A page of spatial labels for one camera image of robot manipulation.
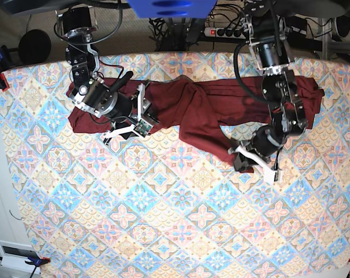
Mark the red black clamp left edge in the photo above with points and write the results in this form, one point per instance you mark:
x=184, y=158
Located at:
x=4, y=65

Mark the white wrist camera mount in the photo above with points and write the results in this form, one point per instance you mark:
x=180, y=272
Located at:
x=137, y=123
x=259, y=162

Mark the white wall socket box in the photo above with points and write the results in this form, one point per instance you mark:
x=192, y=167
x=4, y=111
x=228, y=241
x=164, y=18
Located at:
x=15, y=255

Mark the maroon long-sleeve t-shirt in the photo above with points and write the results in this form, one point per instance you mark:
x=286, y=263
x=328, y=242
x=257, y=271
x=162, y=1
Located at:
x=200, y=108

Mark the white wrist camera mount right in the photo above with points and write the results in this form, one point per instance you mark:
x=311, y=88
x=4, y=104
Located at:
x=137, y=123

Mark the orange black clamp bottom left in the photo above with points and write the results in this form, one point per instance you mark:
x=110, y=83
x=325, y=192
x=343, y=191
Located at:
x=36, y=262

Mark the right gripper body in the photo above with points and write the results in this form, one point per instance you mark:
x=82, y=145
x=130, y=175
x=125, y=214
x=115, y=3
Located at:
x=115, y=103

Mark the white power strip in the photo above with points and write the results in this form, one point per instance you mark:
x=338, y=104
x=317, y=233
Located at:
x=228, y=33

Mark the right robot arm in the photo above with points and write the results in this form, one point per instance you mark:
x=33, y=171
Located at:
x=75, y=27

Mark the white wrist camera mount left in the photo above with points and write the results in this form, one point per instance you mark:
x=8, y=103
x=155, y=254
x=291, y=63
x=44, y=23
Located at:
x=259, y=162

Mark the patterned colourful tablecloth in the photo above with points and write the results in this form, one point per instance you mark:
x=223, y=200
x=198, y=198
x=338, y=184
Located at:
x=158, y=207

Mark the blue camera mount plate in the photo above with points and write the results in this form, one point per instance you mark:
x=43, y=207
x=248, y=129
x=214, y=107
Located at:
x=198, y=9

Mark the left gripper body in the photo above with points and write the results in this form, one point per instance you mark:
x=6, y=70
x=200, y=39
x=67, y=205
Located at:
x=264, y=142

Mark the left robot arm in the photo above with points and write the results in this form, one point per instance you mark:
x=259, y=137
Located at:
x=266, y=38

